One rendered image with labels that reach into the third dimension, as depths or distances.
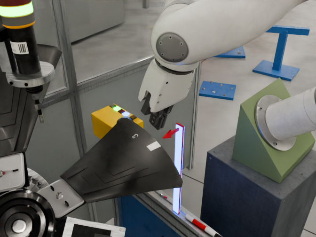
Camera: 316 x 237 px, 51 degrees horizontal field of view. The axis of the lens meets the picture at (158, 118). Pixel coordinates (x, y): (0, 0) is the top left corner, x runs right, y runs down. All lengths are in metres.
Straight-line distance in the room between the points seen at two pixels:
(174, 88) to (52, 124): 0.96
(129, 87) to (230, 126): 1.51
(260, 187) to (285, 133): 0.19
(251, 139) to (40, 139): 0.89
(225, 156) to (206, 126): 1.81
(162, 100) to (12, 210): 0.32
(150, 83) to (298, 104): 0.55
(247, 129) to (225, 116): 2.07
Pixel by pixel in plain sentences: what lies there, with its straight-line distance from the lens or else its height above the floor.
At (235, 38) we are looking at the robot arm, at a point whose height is 1.52.
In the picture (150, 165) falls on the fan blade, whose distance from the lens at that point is 0.74.
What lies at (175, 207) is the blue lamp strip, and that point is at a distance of 1.05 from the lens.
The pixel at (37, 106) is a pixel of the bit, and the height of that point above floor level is 1.39.
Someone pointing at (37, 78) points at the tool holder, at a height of 1.45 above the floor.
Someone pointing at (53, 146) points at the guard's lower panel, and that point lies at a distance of 1.56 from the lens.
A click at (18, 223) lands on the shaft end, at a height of 1.23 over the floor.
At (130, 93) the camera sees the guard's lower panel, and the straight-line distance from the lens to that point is 1.70.
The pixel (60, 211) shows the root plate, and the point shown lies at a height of 1.18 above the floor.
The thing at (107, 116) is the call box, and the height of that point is 1.07.
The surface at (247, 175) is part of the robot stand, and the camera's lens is 1.12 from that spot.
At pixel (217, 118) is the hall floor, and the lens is 3.09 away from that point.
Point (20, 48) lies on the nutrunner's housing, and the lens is 0.51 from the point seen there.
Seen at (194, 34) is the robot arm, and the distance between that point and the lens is 0.44.
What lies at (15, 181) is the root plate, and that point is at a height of 1.25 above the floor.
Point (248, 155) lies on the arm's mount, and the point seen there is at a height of 0.97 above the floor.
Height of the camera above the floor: 1.67
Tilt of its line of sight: 33 degrees down
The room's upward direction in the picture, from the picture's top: straight up
